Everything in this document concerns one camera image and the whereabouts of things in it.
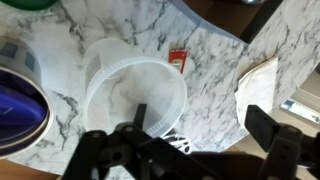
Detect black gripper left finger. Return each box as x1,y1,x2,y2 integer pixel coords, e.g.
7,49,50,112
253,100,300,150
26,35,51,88
63,103,158,180

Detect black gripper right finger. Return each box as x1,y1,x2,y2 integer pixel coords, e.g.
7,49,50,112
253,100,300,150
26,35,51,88
244,104,320,180

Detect transparent plastic cup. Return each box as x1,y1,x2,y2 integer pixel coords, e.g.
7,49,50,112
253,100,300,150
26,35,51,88
82,37,188,139

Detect blue patterned cup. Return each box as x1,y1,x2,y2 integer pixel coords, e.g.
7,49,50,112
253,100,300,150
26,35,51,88
0,35,54,160

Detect white paper napkin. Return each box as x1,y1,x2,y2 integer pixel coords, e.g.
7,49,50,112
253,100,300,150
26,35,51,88
234,56,279,129

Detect red ketchup packet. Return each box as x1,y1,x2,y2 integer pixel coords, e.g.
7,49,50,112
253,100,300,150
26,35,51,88
167,48,189,74

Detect green round lid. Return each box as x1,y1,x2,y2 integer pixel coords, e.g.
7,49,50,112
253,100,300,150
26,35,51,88
0,0,60,12

